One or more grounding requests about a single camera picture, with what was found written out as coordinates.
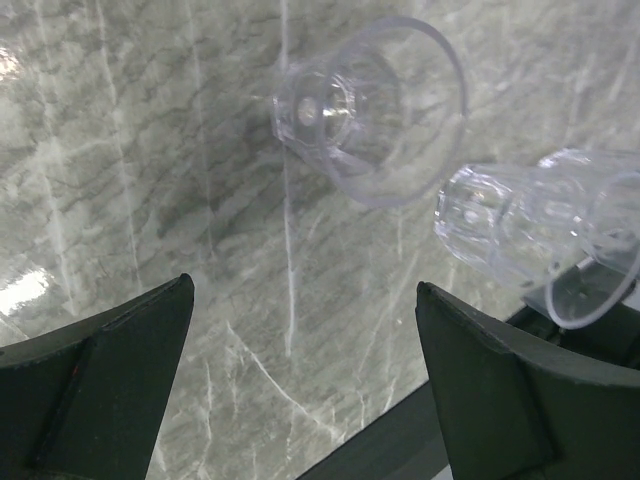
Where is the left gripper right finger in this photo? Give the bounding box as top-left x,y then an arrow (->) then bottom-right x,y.
415,280 -> 640,480

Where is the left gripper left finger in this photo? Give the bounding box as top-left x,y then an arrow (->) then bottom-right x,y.
1,274 -> 194,479

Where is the clear glass six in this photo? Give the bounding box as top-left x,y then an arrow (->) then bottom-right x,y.
434,149 -> 639,330

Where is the clear glass five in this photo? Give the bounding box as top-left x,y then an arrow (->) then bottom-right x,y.
271,16 -> 468,208

